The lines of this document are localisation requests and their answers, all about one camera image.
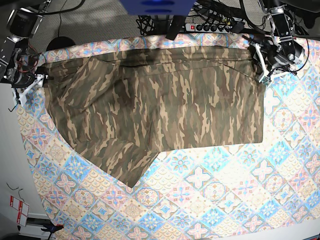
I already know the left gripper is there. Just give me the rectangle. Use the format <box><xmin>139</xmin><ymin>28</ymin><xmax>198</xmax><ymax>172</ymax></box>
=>
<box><xmin>259</xmin><ymin>37</ymin><xmax>298</xmax><ymax>75</ymax></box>

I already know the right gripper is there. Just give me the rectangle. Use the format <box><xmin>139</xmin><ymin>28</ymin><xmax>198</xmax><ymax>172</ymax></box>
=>
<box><xmin>12</xmin><ymin>71</ymin><xmax>48</xmax><ymax>88</ymax></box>

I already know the camouflage T-shirt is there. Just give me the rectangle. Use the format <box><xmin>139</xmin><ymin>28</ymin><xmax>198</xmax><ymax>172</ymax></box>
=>
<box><xmin>44</xmin><ymin>46</ymin><xmax>265</xmax><ymax>187</ymax></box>

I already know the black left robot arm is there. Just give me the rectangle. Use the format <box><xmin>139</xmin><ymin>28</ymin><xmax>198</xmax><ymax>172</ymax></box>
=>
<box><xmin>259</xmin><ymin>0</ymin><xmax>305</xmax><ymax>76</ymax></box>

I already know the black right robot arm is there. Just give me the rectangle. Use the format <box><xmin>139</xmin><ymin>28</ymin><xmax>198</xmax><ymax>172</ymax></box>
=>
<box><xmin>0</xmin><ymin>0</ymin><xmax>51</xmax><ymax>89</ymax></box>

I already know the black round stand base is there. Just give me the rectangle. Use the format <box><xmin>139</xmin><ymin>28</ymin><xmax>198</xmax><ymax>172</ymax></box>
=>
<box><xmin>46</xmin><ymin>36</ymin><xmax>76</xmax><ymax>51</ymax></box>

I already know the white power strip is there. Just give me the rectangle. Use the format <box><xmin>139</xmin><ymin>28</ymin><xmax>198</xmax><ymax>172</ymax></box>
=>
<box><xmin>185</xmin><ymin>21</ymin><xmax>245</xmax><ymax>34</ymax></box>

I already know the red white paper tag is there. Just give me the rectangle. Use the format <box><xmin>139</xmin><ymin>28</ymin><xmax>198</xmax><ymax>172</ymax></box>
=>
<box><xmin>10</xmin><ymin>195</ymin><xmax>30</xmax><ymax>227</ymax></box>

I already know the patterned tile tablecloth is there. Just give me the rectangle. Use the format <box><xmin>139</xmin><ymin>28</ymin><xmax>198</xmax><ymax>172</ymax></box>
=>
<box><xmin>15</xmin><ymin>39</ymin><xmax>320</xmax><ymax>240</ymax></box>

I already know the blue clamp bottom left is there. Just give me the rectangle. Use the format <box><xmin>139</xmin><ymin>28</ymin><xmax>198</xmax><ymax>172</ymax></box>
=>
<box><xmin>41</xmin><ymin>223</ymin><xmax>64</xmax><ymax>240</ymax></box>

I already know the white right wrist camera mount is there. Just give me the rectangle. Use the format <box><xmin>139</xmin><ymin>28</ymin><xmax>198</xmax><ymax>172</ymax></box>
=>
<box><xmin>12</xmin><ymin>74</ymin><xmax>49</xmax><ymax>107</ymax></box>

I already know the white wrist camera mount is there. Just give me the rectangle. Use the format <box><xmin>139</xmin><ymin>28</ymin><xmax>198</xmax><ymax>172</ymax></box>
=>
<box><xmin>249</xmin><ymin>42</ymin><xmax>298</xmax><ymax>86</ymax></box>
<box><xmin>12</xmin><ymin>74</ymin><xmax>49</xmax><ymax>107</ymax></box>

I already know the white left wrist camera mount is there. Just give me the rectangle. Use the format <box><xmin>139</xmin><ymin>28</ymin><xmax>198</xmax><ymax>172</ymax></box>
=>
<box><xmin>249</xmin><ymin>42</ymin><xmax>298</xmax><ymax>86</ymax></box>

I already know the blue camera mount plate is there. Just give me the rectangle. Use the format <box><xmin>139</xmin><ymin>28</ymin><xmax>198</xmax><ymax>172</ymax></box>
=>
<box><xmin>120</xmin><ymin>0</ymin><xmax>196</xmax><ymax>16</ymax></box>

